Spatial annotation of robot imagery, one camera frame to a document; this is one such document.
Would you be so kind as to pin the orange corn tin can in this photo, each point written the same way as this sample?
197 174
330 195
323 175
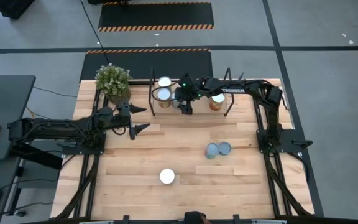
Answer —
217 100

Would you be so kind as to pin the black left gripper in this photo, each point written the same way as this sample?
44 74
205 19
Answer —
131 121

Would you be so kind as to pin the black table-level camera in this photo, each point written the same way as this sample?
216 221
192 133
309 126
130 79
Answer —
194 217

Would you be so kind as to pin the brown-sided tin can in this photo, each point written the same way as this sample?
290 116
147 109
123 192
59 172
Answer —
164 95

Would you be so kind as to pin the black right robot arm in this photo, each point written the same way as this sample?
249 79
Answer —
233 91

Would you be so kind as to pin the black box on floor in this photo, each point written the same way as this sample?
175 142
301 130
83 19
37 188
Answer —
11 7

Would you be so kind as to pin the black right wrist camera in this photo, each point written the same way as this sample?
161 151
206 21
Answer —
185 80

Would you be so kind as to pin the dark grey desk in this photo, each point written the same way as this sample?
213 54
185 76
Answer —
8 102

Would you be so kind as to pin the artificial plant in striped pot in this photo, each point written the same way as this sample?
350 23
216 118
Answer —
113 81

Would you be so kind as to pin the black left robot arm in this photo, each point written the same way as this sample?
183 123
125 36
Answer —
51 127

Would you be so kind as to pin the short teal tin can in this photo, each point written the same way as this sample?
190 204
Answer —
224 148

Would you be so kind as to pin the teal cherries tin can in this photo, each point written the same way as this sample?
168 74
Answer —
165 81

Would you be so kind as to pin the black aluminium table frame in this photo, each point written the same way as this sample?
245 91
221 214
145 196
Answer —
257 115

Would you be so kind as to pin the black hazard-striped floor mat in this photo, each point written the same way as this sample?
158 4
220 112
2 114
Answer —
148 63
155 14

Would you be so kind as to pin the blue peaches tin can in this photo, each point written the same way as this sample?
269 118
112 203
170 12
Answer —
167 176

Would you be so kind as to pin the pink green striped tin can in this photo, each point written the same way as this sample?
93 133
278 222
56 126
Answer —
211 151

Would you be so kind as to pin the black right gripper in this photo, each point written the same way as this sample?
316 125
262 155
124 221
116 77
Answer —
186 96

